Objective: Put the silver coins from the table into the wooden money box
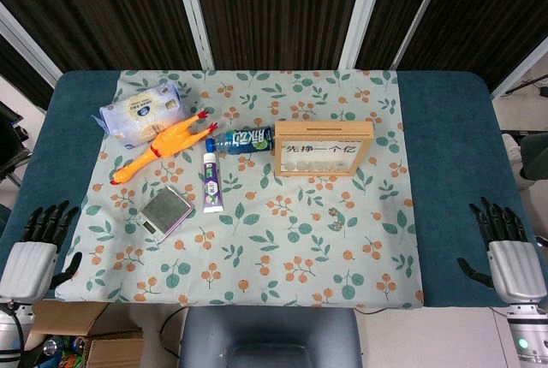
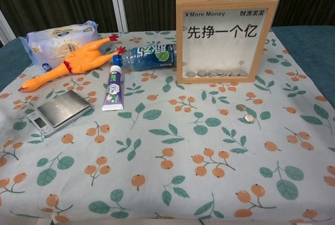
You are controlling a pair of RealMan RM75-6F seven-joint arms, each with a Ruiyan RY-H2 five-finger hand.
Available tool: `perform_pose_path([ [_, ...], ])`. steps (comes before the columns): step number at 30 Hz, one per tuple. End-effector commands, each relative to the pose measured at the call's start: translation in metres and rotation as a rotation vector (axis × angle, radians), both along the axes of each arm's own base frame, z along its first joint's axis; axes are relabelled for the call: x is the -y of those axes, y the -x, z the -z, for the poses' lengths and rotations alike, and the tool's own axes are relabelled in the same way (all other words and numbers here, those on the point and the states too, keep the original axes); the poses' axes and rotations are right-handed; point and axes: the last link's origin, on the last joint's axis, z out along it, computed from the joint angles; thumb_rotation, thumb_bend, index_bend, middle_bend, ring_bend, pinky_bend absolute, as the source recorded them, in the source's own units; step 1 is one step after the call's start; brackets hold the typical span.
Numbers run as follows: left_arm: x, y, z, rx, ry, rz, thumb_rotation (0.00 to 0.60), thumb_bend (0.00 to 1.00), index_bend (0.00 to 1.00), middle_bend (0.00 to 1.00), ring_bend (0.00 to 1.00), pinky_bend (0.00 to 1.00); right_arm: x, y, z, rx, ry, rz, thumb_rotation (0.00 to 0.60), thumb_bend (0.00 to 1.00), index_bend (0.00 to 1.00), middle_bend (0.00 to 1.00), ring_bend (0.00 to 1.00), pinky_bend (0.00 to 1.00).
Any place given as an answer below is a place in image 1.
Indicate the colourful snack packet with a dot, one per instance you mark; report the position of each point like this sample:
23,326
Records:
73,357

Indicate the blue drink bottle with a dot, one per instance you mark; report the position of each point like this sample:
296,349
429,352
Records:
244,139

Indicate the orange rubber chicken toy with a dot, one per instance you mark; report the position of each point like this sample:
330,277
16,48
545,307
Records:
167,141

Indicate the grey padded seat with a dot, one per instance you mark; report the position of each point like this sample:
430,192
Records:
265,338

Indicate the blue white tissue pack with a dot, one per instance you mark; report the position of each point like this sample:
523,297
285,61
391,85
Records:
137,111

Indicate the purple white toothpaste tube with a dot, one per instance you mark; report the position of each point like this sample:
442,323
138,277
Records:
212,188

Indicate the floral printed tablecloth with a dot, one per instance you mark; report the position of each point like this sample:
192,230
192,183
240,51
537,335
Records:
257,248

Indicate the robot right five-finger hand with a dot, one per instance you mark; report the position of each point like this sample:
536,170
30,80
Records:
514,265

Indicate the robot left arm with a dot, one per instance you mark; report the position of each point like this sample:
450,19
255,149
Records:
7,327

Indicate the teal table cover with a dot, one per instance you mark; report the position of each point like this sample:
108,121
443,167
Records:
449,150

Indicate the small cardboard box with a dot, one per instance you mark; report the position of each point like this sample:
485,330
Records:
115,353

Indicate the silver digital pocket scale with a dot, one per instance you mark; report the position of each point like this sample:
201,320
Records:
164,209

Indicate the robot left five-finger hand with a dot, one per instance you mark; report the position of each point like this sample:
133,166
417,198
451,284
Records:
30,265

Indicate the dark folding screen panel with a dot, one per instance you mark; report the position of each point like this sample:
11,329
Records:
15,66
107,8
492,8
278,8

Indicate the wooden frame money box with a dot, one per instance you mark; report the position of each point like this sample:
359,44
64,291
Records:
321,130

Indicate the large open cardboard box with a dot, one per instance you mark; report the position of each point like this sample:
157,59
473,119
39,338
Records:
73,316

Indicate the black stand leg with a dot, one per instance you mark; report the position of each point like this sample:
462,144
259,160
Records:
526,85

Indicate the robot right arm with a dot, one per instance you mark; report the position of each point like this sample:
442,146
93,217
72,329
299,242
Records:
528,342

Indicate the dark trouser leg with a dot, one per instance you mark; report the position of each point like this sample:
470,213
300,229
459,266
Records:
537,156

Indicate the black equipment stand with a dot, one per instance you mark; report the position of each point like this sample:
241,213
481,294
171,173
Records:
10,145

